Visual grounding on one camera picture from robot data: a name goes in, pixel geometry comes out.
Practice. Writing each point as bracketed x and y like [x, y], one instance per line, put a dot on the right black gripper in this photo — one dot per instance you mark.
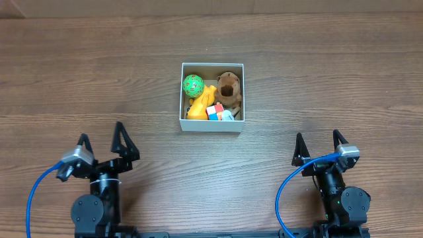
[322, 166]

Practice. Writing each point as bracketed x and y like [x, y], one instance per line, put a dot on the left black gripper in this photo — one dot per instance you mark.
[108, 164]

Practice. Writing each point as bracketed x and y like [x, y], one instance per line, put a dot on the yellow rubber dolphin toy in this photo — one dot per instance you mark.
[197, 109]

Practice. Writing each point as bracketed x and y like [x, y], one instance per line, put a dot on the white round wooden-handled tool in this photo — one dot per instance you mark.
[230, 114]

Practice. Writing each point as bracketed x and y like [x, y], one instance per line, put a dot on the green patterned ball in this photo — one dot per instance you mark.
[193, 86]

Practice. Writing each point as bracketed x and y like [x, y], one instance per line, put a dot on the brown capybara plush toy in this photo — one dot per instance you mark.
[228, 91]

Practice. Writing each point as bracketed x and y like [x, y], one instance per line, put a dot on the colourful puzzle cube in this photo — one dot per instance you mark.
[214, 112]

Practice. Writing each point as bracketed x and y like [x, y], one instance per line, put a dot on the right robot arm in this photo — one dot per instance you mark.
[345, 206]

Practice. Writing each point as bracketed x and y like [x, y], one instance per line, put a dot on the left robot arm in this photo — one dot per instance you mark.
[98, 214]

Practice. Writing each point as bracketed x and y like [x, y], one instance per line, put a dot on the white cardboard box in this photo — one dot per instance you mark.
[209, 73]

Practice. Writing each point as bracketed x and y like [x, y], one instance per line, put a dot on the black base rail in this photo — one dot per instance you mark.
[231, 234]

